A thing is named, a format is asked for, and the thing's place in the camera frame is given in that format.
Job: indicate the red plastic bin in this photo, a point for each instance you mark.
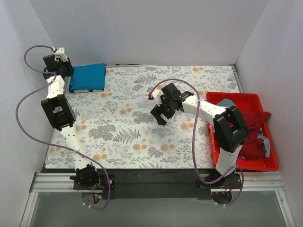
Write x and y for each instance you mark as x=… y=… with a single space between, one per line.
x=246 y=103

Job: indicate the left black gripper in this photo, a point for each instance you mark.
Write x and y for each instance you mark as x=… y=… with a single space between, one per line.
x=66 y=68

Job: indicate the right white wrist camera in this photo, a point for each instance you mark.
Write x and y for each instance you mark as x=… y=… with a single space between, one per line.
x=156 y=96

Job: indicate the folded navy printed t-shirt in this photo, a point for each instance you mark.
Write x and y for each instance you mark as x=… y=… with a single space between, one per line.
x=85 y=90

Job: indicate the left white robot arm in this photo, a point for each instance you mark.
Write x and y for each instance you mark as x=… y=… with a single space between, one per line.
x=62 y=117

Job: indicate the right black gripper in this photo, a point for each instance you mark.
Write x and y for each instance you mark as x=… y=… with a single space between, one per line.
x=162 y=111

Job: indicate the teal blue t-shirt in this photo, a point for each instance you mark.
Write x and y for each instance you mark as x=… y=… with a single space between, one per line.
x=88 y=77

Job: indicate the dark red t-shirt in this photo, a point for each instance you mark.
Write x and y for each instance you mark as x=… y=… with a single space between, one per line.
x=256 y=145

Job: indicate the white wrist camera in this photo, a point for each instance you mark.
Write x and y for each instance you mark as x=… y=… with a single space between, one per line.
x=156 y=96
x=60 y=52

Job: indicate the floral patterned table mat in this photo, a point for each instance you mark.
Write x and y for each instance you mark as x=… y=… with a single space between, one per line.
x=116 y=128

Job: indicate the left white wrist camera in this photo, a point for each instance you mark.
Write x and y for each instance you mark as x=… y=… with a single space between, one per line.
x=60 y=52

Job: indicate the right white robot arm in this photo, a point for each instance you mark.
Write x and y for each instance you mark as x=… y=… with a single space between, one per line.
x=231 y=130

